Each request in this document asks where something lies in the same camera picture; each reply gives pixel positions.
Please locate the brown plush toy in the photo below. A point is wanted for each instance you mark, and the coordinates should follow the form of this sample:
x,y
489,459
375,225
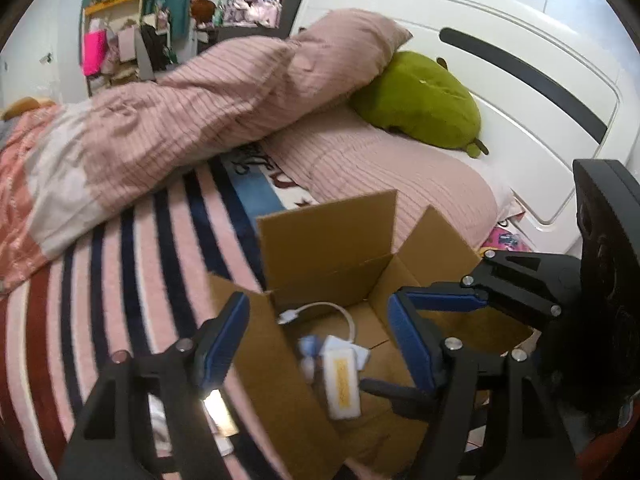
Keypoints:
x,y
202,10

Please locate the pink striped pillow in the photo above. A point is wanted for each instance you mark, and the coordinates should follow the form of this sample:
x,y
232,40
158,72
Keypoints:
x,y
390,170

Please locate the brown cardboard box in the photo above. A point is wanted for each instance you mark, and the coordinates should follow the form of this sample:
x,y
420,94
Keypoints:
x,y
320,265

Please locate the pink printed packet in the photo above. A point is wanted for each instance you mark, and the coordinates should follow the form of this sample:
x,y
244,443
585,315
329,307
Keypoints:
x,y
505,240

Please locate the white power bank yellow label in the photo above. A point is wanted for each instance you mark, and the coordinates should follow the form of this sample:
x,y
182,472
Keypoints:
x,y
341,382

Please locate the pink striped duvet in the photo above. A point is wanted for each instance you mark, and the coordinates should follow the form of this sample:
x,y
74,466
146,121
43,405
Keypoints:
x,y
210,95

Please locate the orange floral quilt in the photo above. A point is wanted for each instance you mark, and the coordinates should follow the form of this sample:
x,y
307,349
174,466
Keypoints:
x,y
17,200

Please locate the green plush toy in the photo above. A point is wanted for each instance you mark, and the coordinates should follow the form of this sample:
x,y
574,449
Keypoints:
x,y
422,100

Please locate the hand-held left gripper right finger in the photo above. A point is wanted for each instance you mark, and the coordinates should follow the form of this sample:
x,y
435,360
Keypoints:
x,y
412,342

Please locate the tan plush toy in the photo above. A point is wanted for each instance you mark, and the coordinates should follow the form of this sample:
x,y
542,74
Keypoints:
x,y
25,106

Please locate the white printed bed sheet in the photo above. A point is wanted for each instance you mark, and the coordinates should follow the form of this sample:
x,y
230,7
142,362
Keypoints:
x,y
260,170

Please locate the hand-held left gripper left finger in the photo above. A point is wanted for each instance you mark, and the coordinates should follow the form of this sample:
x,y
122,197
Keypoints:
x,y
224,345

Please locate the red cloth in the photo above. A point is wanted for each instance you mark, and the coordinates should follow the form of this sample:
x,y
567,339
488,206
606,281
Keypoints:
x,y
617,455

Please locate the yellow storage shelf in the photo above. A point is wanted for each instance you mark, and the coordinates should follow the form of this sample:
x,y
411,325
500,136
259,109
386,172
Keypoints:
x,y
112,25

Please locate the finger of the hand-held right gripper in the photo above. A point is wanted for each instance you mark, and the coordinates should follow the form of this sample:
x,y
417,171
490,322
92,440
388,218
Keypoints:
x,y
445,300
387,391

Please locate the white bed headboard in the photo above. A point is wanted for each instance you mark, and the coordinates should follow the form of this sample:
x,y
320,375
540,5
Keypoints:
x,y
525,60

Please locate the black bag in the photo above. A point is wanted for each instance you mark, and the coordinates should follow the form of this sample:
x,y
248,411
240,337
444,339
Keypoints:
x,y
152,47

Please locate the bright pink bag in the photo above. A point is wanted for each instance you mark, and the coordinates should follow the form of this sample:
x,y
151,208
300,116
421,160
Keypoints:
x,y
94,52

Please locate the small blue white gadget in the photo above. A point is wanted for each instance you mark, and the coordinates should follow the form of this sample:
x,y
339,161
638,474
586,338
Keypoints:
x,y
308,352

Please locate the striped fleece blanket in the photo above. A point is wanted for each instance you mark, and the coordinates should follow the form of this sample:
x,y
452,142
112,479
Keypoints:
x,y
125,280

